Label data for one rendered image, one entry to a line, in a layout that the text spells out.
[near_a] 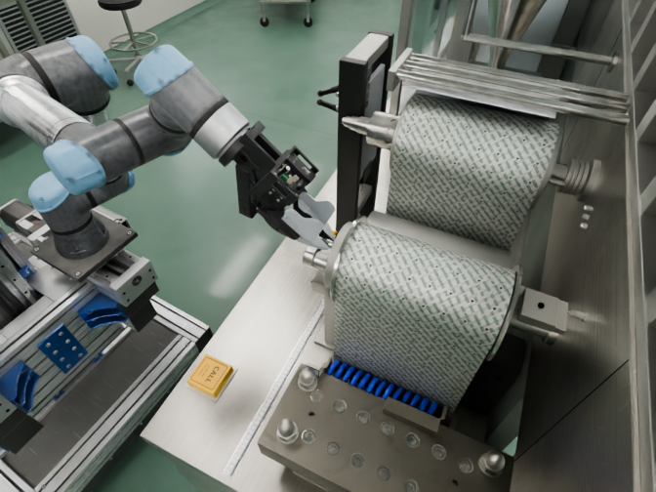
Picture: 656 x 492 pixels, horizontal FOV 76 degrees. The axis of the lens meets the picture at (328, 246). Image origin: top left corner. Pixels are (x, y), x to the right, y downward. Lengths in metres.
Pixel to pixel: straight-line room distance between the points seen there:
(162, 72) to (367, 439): 0.64
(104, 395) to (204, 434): 0.99
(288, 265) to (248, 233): 1.39
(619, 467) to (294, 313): 0.77
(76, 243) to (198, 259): 1.11
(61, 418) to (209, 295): 0.82
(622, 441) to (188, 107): 0.58
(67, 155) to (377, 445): 0.64
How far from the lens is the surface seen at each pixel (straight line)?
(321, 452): 0.76
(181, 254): 2.49
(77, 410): 1.91
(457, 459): 0.79
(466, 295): 0.60
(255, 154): 0.60
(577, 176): 0.78
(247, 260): 2.36
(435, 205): 0.78
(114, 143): 0.68
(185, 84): 0.62
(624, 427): 0.42
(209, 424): 0.95
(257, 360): 0.98
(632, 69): 0.89
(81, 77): 1.04
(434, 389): 0.78
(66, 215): 1.36
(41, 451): 1.90
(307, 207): 0.67
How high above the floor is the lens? 1.76
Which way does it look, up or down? 48 degrees down
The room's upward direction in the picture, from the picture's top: straight up
